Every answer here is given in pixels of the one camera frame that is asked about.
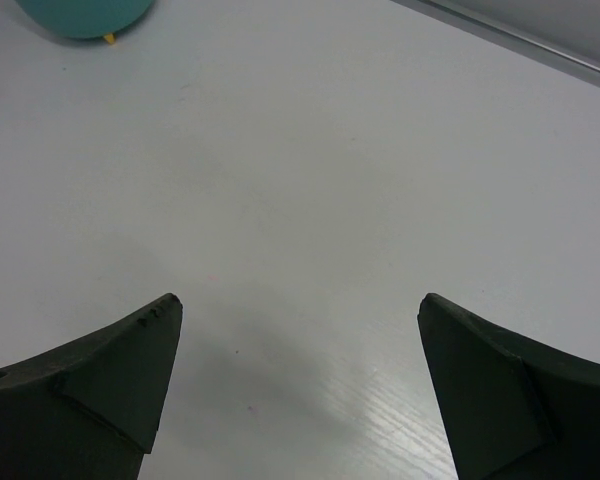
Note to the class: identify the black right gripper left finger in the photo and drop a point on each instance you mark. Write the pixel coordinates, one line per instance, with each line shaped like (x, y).
(91, 408)

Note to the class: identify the teal round organizer container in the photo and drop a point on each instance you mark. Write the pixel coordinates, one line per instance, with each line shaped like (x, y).
(84, 19)

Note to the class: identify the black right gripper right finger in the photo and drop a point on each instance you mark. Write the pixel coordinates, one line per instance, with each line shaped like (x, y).
(512, 407)

